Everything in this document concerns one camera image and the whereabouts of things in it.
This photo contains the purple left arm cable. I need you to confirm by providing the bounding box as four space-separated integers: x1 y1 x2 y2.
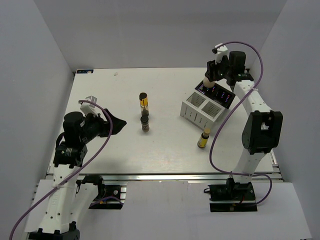
8 99 114 240

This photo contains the small black-lid pepper jar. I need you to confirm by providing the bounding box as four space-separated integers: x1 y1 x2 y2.
140 115 150 133

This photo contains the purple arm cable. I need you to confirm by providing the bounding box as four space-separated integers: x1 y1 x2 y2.
8 99 114 240
208 41 273 206

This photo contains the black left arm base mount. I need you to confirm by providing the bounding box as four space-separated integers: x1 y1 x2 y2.
75 175 127 210

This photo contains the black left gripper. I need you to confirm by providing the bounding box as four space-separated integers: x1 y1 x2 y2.
79 108 127 143

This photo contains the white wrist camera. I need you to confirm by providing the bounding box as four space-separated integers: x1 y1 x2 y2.
212 43 229 64
80 95 98 117

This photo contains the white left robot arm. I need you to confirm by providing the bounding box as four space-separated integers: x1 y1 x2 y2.
28 109 127 240

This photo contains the aluminium table front rail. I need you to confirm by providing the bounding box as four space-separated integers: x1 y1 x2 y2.
45 172 285 183

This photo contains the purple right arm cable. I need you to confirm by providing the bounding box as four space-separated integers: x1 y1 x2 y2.
208 41 273 206

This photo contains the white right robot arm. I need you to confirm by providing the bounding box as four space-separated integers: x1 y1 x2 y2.
205 51 283 200

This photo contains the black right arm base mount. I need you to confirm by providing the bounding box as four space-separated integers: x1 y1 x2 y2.
203 182 258 213

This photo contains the black two-slot organizer box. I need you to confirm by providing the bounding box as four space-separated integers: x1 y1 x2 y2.
195 82 236 109

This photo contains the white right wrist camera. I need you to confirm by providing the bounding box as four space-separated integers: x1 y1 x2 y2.
212 43 229 64

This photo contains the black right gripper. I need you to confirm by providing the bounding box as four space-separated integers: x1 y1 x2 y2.
204 55 232 83

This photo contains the tall gold oil spray bottle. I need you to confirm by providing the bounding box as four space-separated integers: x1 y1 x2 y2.
139 92 150 117

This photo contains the white two-slot organizer box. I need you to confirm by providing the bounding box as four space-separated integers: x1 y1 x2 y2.
180 90 226 130

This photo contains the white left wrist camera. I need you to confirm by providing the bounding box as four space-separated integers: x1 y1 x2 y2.
80 95 98 117

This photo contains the blue table corner label left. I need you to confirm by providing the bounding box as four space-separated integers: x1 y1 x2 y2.
76 69 94 74

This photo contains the small gold-cap brown bottle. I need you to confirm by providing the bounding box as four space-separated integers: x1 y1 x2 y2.
197 128 211 148

